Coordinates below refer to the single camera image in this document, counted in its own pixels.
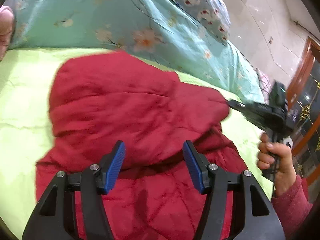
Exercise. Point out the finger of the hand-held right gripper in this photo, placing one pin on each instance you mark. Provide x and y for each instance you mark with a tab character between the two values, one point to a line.
240	105

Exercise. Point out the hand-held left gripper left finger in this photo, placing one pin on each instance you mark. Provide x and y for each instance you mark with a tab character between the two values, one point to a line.
115	162

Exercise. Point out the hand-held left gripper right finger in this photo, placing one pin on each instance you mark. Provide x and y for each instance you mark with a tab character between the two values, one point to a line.
193	162

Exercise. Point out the red quilted garment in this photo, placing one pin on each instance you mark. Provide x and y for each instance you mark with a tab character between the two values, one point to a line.
137	105

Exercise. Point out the person's right hand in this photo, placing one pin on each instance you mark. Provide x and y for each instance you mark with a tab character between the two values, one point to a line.
282	162

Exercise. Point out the pink patterned pillow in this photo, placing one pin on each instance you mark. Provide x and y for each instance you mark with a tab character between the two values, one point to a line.
263	82

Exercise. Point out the brown wooden door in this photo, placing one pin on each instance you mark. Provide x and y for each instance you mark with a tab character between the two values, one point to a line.
300	80

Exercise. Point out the dark metal rod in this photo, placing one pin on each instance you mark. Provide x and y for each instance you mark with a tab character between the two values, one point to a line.
306	30

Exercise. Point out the blue bear-print pillow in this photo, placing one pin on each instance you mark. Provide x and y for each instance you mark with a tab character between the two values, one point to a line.
200	2

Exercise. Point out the light green blanket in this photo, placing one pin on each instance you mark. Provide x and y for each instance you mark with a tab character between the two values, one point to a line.
22	92

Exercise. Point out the teal floral quilt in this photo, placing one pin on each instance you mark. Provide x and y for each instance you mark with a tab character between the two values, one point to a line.
100	12

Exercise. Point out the pink quilt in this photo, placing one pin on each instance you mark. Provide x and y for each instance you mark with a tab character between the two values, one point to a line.
5	30

